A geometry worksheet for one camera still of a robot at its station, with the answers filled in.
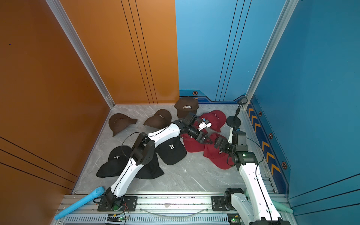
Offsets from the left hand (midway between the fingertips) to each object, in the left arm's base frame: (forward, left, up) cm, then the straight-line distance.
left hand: (210, 139), depth 88 cm
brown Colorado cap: (+34, +16, -4) cm, 37 cm away
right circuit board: (-40, -10, -12) cm, 43 cm away
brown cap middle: (+20, +34, -6) cm, 40 cm away
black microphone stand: (+22, -22, -9) cm, 32 cm away
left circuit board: (-40, +53, -13) cm, 68 cm away
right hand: (-5, -6, +5) cm, 9 cm away
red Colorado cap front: (-9, -4, -7) cm, 12 cm away
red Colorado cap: (+1, +11, -10) cm, 14 cm away
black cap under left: (-11, +56, -4) cm, 57 cm away
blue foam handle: (-29, +62, -7) cm, 69 cm away
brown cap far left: (+16, +64, -3) cm, 66 cm away
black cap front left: (-19, +35, -4) cm, 40 cm away
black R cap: (-5, +24, -7) cm, 26 cm away
